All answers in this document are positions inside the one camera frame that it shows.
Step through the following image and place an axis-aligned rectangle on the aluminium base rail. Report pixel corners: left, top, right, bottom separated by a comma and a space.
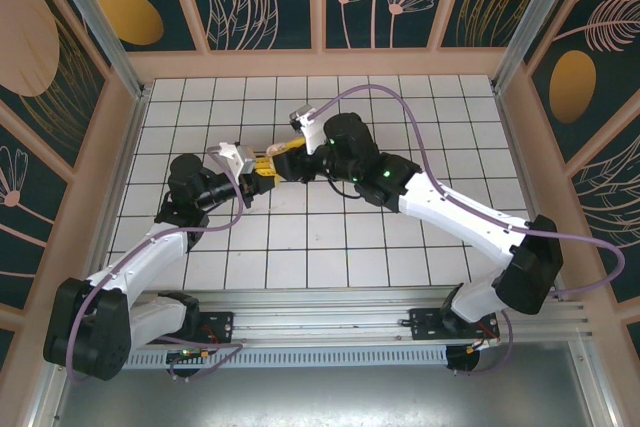
49, 289, 596, 353

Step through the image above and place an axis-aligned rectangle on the small connector with wires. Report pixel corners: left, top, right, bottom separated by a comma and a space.
467, 334, 501, 356
167, 345, 224, 366

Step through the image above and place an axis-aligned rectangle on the aluminium table side rail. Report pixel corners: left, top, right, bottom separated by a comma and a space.
74, 86, 154, 311

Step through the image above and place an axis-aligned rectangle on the grey metal sheet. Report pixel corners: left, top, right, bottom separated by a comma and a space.
24, 341, 621, 427

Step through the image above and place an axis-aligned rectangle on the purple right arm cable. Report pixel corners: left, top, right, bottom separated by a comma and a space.
309, 85, 626, 378

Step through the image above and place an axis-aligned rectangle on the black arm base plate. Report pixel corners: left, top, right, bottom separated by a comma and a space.
408, 306, 501, 343
143, 310, 236, 346

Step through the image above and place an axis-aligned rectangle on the aluminium frame post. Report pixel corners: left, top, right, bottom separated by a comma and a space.
489, 0, 586, 96
39, 0, 151, 101

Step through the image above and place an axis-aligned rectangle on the slotted grey cable duct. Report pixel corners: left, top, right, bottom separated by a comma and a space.
67, 346, 449, 371

